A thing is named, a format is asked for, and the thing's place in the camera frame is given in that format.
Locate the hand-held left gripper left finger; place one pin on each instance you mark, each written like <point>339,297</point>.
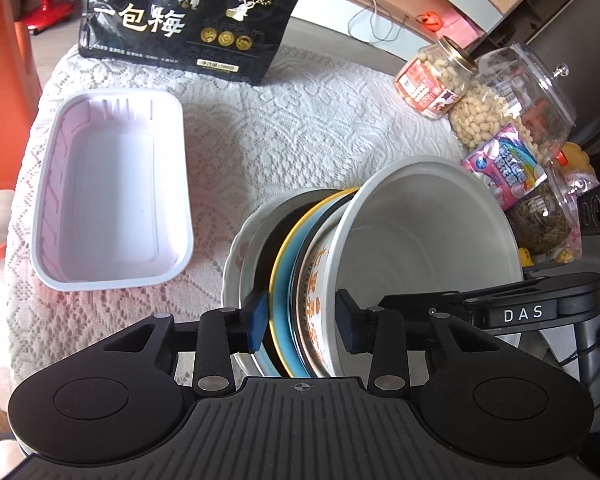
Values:
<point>257,327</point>

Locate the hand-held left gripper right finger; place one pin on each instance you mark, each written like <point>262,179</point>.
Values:
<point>347,327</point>

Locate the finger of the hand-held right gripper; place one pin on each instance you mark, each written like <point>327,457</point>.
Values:
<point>520,310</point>

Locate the beige bowl with yellow rim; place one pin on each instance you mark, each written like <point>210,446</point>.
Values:
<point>282,270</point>

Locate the white bowl with orange print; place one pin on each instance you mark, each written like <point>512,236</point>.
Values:
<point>430,240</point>

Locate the glass jar with dried herbs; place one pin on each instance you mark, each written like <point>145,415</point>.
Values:
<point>545,225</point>

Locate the pink marshmallow bag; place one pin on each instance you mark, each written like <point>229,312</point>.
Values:
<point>505,165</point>

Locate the large glass jar with peanuts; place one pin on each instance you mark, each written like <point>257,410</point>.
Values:
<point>510,95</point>

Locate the white plastic tray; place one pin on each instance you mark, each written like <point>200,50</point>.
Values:
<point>110,200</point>

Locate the white lace tablecloth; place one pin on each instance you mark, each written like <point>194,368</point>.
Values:
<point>280,125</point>

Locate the small jar with gold lid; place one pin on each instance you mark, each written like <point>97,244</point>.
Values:
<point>430,85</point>

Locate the small orange toy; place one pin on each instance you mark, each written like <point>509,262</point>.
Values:
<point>430,20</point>

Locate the black snack bag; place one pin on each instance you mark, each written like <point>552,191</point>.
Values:
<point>180,10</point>

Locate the orange chair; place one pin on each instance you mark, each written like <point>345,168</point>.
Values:
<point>5,85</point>

